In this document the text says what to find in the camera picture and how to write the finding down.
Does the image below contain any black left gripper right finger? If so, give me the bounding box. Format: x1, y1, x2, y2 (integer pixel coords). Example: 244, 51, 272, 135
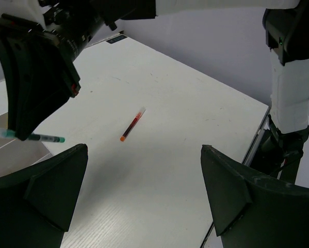
201, 145, 309, 247

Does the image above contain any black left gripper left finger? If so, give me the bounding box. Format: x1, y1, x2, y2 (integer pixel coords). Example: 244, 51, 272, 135
0, 144, 88, 247

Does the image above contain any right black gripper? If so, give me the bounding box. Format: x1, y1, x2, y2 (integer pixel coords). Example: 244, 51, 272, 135
0, 5, 104, 141

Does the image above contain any green gel pen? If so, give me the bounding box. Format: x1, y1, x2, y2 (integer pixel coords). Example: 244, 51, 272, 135
0, 128, 66, 143

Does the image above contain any red pen orange cap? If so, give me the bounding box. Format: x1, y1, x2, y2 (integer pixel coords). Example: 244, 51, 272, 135
120, 107, 146, 142

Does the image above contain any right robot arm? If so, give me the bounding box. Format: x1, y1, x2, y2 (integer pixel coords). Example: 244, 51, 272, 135
0, 1, 309, 247

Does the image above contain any right white divided organizer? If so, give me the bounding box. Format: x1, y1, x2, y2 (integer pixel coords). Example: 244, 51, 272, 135
0, 113, 54, 179

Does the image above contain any dark corner label right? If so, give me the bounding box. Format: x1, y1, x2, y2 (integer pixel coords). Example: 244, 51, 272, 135
106, 35, 127, 44

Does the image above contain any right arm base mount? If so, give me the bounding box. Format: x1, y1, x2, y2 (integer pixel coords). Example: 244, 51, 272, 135
261, 115, 309, 184

